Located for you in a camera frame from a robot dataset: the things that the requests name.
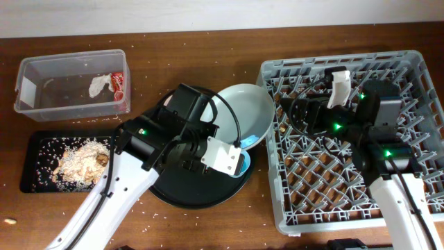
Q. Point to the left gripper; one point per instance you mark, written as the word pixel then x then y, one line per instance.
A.
pixel 193 164

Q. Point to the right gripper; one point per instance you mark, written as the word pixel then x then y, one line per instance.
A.
pixel 321 107

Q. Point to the light blue cup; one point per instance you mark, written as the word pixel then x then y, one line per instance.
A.
pixel 246 144

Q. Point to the grey plate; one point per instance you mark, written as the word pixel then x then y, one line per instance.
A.
pixel 251 104

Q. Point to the brown food scrap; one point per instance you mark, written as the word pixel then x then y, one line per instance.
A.
pixel 102 159

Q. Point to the red snack wrapper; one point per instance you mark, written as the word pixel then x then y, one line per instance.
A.
pixel 117 85

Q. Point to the white napkin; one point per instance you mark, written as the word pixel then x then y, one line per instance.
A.
pixel 98 83

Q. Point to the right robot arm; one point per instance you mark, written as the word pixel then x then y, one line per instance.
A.
pixel 390 170

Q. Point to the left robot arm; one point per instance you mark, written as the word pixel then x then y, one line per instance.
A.
pixel 140 149

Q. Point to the grey dishwasher rack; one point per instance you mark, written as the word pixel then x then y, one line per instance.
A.
pixel 314 185

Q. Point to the round black serving tray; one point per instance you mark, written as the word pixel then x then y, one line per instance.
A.
pixel 194 191

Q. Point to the rice and peanut pile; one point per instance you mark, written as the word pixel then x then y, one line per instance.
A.
pixel 77 168

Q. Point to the black rectangular tray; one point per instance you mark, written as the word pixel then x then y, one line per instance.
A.
pixel 44 152

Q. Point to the clear plastic bin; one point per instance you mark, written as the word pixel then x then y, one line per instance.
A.
pixel 55 87

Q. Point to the peanut on table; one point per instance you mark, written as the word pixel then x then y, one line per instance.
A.
pixel 10 221

